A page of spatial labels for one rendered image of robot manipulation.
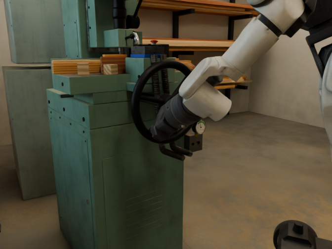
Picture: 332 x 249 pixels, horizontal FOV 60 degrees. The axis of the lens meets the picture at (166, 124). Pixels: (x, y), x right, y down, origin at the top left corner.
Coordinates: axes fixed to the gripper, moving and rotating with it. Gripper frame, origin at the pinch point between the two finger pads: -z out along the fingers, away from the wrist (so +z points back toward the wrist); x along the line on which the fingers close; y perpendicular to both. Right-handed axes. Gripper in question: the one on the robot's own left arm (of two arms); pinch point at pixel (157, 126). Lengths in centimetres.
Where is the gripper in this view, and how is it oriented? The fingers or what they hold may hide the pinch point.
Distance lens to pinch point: 88.6
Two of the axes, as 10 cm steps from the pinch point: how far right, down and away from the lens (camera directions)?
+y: -7.9, -5.4, -2.9
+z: 5.1, -3.2, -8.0
